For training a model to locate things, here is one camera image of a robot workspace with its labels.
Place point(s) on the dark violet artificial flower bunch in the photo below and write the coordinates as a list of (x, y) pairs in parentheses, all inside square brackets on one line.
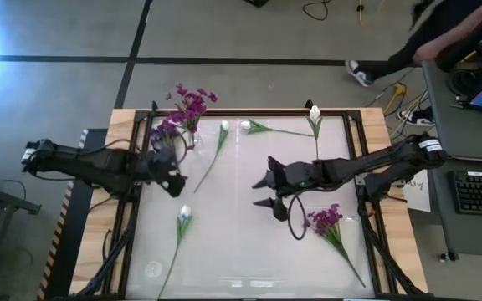
[(165, 129)]

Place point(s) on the grey desk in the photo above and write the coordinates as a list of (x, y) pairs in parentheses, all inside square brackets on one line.
[(467, 142)]

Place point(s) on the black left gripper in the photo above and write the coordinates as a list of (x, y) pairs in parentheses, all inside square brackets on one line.
[(163, 165)]

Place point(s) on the white artificial tulip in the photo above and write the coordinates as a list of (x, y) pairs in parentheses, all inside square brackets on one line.
[(315, 113), (185, 211), (224, 125), (246, 124)]

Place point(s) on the black diagonal strut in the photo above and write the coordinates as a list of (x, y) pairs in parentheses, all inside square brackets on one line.
[(391, 263), (111, 259)]

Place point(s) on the black table frame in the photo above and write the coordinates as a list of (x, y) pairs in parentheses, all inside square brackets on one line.
[(245, 112)]

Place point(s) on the white paper sheet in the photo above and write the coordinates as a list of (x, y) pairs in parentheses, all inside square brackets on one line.
[(418, 196)]

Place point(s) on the clear glass vase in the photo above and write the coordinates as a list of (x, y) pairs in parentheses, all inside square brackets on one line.
[(197, 142)]

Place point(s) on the black keyboard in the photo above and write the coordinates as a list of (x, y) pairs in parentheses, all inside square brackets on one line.
[(479, 194)]

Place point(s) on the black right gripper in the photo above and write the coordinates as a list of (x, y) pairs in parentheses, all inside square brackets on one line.
[(301, 175)]

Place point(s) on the magenta artificial flower bunch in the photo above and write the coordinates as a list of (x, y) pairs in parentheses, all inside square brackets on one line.
[(326, 219), (191, 109)]

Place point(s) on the hazard striped black board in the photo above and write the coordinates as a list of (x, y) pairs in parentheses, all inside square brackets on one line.
[(71, 217)]

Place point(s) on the person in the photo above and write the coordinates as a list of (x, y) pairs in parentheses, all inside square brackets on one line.
[(454, 21)]

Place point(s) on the person's shoe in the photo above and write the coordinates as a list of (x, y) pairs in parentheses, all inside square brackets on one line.
[(418, 118), (360, 74)]

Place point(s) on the grey metal stand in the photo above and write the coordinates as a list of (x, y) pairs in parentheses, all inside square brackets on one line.
[(6, 203)]

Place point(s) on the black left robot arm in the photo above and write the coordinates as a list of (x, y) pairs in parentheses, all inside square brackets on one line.
[(98, 165)]

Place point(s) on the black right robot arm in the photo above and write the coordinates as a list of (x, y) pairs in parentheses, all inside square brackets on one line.
[(375, 161)]

